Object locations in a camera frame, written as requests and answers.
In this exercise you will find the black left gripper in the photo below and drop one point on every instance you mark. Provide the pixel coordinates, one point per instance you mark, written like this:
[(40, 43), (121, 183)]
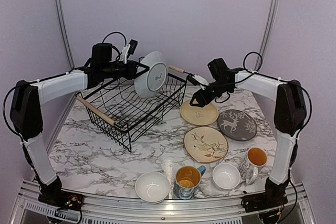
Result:
[(131, 72)]

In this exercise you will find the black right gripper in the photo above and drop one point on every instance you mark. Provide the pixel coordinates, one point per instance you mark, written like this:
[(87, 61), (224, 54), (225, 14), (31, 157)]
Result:
[(200, 96)]

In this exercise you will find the red and teal plate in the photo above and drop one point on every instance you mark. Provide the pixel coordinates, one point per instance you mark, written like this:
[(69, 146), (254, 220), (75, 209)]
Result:
[(150, 83)]

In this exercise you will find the pale yellow round plate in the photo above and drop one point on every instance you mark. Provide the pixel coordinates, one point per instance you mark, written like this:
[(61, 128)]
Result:
[(199, 116)]

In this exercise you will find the black wire dish rack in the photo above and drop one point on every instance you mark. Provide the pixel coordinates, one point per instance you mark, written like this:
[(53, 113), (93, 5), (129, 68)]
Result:
[(120, 113)]

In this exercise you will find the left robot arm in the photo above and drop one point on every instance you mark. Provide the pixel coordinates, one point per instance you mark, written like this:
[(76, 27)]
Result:
[(28, 97)]

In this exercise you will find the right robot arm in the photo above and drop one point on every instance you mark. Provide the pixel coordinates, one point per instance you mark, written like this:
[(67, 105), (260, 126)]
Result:
[(290, 118)]

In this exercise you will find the grey reindeer plate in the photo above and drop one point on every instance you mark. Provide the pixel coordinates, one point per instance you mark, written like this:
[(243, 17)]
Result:
[(237, 125)]

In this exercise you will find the cream bird pattern plate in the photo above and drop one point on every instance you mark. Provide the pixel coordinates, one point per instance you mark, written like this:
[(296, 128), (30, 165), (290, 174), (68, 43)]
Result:
[(205, 144)]

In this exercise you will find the white patterned mug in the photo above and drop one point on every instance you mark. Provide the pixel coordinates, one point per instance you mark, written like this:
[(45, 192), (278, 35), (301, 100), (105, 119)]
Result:
[(253, 162)]

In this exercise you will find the small white bowl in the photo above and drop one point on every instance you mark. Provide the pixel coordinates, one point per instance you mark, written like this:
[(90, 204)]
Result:
[(226, 176)]

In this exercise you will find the large white bowl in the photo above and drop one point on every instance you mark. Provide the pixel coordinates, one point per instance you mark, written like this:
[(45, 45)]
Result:
[(152, 187)]

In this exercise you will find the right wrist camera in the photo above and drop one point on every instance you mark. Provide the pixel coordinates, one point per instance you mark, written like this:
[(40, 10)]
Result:
[(197, 80)]

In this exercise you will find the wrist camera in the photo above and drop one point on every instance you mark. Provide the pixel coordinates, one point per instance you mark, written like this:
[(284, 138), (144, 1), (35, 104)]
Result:
[(197, 80), (128, 50)]

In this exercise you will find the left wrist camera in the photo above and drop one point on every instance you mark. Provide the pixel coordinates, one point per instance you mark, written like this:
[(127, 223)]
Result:
[(128, 50)]

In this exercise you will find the blue handled mug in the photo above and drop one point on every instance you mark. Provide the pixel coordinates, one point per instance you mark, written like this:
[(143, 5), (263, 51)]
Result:
[(187, 179)]

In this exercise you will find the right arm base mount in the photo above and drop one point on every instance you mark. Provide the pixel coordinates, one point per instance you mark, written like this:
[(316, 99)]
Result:
[(260, 201)]

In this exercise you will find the left aluminium frame post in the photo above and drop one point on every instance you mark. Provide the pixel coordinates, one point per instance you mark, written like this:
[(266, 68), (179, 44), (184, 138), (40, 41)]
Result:
[(63, 32)]

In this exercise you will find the aluminium frame post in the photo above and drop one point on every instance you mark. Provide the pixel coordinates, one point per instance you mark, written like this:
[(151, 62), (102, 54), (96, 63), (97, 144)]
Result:
[(63, 32), (270, 21)]

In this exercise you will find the right aluminium frame post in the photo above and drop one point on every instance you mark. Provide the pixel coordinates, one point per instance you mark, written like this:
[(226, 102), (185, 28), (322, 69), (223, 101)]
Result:
[(270, 21)]

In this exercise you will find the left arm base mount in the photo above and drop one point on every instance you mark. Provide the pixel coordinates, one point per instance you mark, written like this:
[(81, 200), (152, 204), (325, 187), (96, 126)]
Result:
[(63, 200)]

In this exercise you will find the aluminium front rail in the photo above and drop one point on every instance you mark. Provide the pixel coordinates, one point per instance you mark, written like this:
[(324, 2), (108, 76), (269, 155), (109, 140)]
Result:
[(109, 209)]

